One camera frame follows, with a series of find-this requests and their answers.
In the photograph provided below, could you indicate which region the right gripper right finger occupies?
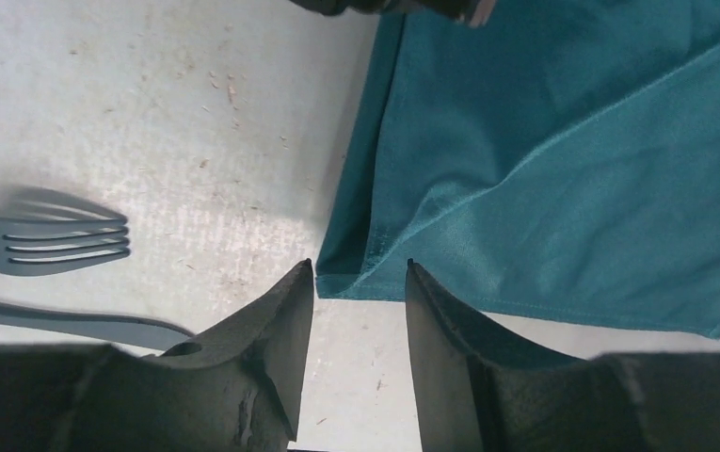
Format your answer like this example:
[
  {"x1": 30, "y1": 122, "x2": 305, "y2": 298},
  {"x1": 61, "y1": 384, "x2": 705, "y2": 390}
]
[{"x1": 406, "y1": 262, "x2": 720, "y2": 451}]

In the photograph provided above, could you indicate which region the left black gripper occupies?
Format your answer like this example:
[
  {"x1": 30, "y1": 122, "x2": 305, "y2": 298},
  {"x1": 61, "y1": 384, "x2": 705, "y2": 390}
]
[{"x1": 291, "y1": 0, "x2": 497, "y2": 28}]

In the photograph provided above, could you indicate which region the dark plastic knife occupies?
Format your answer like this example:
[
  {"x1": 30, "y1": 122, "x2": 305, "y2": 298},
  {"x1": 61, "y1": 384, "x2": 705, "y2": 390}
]
[{"x1": 0, "y1": 302, "x2": 194, "y2": 350}]

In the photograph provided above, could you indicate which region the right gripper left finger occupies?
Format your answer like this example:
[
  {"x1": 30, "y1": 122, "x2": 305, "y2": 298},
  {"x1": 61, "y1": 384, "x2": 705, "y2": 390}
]
[{"x1": 0, "y1": 260, "x2": 313, "y2": 451}]

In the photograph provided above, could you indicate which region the teal cloth napkin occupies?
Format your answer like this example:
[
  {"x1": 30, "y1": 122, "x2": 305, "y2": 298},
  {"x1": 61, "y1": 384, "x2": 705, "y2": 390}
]
[{"x1": 316, "y1": 0, "x2": 720, "y2": 338}]

